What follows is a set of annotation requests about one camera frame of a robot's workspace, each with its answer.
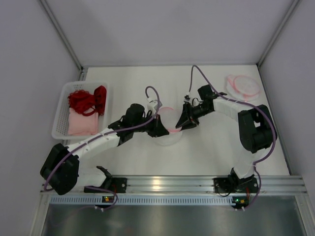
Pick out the pink-trimmed mesh laundry bag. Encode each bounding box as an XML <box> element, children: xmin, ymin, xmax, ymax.
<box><xmin>154</xmin><ymin>107</ymin><xmax>182</xmax><ymax>146</ymax></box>

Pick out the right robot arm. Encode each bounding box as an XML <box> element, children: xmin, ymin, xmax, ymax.
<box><xmin>176</xmin><ymin>85</ymin><xmax>277</xmax><ymax>179</ymax></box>

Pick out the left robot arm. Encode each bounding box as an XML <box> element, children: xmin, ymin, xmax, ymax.
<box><xmin>40</xmin><ymin>104</ymin><xmax>169</xmax><ymax>195</ymax></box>

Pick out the pink garment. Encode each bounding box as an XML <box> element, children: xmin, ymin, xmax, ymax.
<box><xmin>68</xmin><ymin>108</ymin><xmax>98</xmax><ymax>136</ymax></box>

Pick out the red lace garment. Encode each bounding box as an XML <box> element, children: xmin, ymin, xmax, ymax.
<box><xmin>67</xmin><ymin>86</ymin><xmax>107</xmax><ymax>117</ymax></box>

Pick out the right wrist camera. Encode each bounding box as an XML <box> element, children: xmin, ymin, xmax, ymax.
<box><xmin>184</xmin><ymin>91</ymin><xmax>191</xmax><ymax>103</ymax></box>

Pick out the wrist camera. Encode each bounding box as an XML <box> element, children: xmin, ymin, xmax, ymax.
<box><xmin>184</xmin><ymin>91</ymin><xmax>191</xmax><ymax>103</ymax></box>
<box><xmin>147</xmin><ymin>97</ymin><xmax>160</xmax><ymax>115</ymax></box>

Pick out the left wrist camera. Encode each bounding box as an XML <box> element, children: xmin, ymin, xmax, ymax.
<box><xmin>147</xmin><ymin>97</ymin><xmax>160</xmax><ymax>115</ymax></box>

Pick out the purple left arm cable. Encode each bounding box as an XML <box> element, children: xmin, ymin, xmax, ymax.
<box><xmin>43</xmin><ymin>86</ymin><xmax>162</xmax><ymax>209</ymax></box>

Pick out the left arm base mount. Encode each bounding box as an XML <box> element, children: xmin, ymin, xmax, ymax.
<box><xmin>83</xmin><ymin>176</ymin><xmax>127</xmax><ymax>193</ymax></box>

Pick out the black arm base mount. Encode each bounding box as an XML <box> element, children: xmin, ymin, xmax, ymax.
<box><xmin>213</xmin><ymin>175</ymin><xmax>258</xmax><ymax>197</ymax></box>

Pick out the aluminium rail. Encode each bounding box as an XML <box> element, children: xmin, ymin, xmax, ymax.
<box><xmin>40</xmin><ymin>175</ymin><xmax>308</xmax><ymax>195</ymax></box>

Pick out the perforated cable tray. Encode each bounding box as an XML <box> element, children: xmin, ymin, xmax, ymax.
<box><xmin>50</xmin><ymin>195</ymin><xmax>246</xmax><ymax>206</ymax></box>

